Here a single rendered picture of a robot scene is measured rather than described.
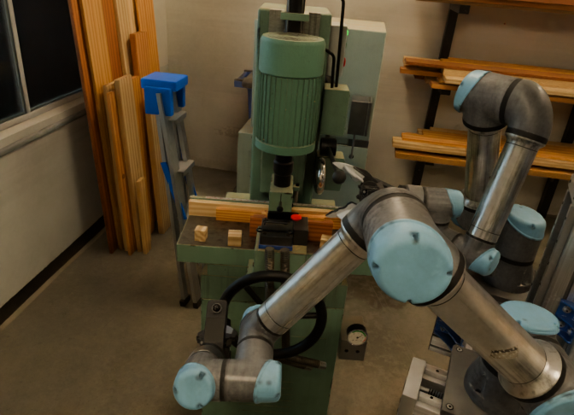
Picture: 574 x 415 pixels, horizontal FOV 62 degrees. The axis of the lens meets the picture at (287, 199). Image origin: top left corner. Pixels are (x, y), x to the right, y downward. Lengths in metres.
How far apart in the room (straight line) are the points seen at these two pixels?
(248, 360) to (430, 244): 0.42
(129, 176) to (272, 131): 1.62
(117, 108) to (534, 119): 2.06
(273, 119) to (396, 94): 2.52
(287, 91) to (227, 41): 2.58
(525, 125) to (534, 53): 2.62
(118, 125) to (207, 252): 1.46
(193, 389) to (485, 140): 0.95
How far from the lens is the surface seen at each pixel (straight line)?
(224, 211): 1.49
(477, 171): 1.44
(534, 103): 1.26
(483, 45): 3.77
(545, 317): 1.11
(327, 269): 0.89
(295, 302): 0.94
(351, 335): 1.48
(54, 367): 2.40
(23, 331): 2.63
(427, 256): 0.71
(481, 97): 1.29
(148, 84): 2.16
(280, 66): 1.25
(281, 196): 1.41
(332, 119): 1.56
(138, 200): 2.84
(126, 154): 2.77
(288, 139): 1.30
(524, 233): 1.50
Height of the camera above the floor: 1.64
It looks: 26 degrees down
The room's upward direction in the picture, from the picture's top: 5 degrees clockwise
